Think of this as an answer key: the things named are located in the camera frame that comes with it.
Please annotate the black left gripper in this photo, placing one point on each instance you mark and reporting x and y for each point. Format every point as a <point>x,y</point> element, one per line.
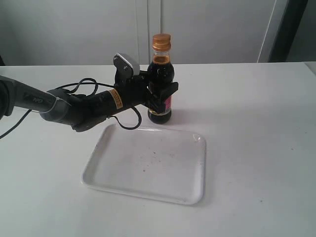
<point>140,90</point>

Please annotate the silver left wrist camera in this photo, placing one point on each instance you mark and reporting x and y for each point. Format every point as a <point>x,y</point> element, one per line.
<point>126,66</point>

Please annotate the soy sauce bottle gold cap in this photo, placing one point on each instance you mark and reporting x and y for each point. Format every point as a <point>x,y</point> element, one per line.
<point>161,72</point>

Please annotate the white plastic tray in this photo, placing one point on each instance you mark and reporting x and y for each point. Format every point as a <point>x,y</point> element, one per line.
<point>153,163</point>

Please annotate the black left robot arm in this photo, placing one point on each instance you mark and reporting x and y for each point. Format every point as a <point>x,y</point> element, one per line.
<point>84,107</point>

